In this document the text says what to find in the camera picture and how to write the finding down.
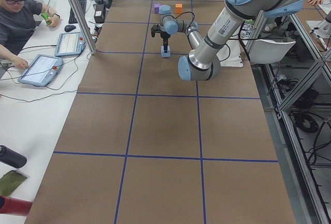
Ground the black water bottle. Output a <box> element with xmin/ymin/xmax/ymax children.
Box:
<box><xmin>1</xmin><ymin>145</ymin><xmax>27</xmax><ymax>169</ymax></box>

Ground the black computer mouse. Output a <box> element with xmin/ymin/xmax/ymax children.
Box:
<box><xmin>64</xmin><ymin>24</ymin><xmax>76</xmax><ymax>33</ymax></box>

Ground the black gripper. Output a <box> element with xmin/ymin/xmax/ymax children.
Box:
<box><xmin>151</xmin><ymin>24</ymin><xmax>171</xmax><ymax>52</ymax></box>

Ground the seated person in grey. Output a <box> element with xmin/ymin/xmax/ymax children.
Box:
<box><xmin>1</xmin><ymin>0</ymin><xmax>61</xmax><ymax>69</ymax></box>

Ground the far teach pendant tablet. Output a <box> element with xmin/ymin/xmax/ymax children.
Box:
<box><xmin>54</xmin><ymin>32</ymin><xmax>86</xmax><ymax>57</ymax></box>

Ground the white pedestal column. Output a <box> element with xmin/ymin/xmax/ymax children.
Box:
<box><xmin>217</xmin><ymin>40</ymin><xmax>243</xmax><ymax>67</ymax></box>

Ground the orange foam block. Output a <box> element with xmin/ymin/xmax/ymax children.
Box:
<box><xmin>175</xmin><ymin>3</ymin><xmax>183</xmax><ymax>14</ymax></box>

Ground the near teach pendant tablet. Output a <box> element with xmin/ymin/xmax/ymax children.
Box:
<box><xmin>18</xmin><ymin>54</ymin><xmax>64</xmax><ymax>87</ymax></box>

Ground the green cloth pouch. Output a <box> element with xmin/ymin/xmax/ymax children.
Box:
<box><xmin>1</xmin><ymin>170</ymin><xmax>27</xmax><ymax>196</ymax></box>

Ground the black power adapter box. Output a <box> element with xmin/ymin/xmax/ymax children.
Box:
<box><xmin>94</xmin><ymin>4</ymin><xmax>104</xmax><ymax>23</ymax></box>

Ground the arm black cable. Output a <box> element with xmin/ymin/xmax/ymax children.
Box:
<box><xmin>173</xmin><ymin>11</ymin><xmax>196</xmax><ymax>28</ymax></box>

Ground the red bottle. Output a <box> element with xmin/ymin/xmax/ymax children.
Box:
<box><xmin>1</xmin><ymin>196</ymin><xmax>33</xmax><ymax>216</ymax></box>

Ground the black keyboard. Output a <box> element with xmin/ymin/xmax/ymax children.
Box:
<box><xmin>68</xmin><ymin>0</ymin><xmax>87</xmax><ymax>24</ymax></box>

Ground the white chair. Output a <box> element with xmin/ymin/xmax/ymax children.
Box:
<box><xmin>247</xmin><ymin>38</ymin><xmax>296</xmax><ymax>65</ymax></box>

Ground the teach pendant tablet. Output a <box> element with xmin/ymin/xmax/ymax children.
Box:
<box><xmin>54</xmin><ymin>32</ymin><xmax>86</xmax><ymax>57</ymax></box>
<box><xmin>18</xmin><ymin>54</ymin><xmax>64</xmax><ymax>87</ymax></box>

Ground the purple foam block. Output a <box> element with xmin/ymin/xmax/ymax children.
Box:
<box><xmin>154</xmin><ymin>4</ymin><xmax>161</xmax><ymax>14</ymax></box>

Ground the aluminium frame post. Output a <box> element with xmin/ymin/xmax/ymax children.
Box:
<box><xmin>68</xmin><ymin>0</ymin><xmax>97</xmax><ymax>54</ymax></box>

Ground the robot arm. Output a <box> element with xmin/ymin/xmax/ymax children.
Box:
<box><xmin>151</xmin><ymin>0</ymin><xmax>304</xmax><ymax>81</ymax></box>

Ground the light blue foam block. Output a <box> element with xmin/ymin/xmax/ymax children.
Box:
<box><xmin>161</xmin><ymin>46</ymin><xmax>171</xmax><ymax>58</ymax></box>

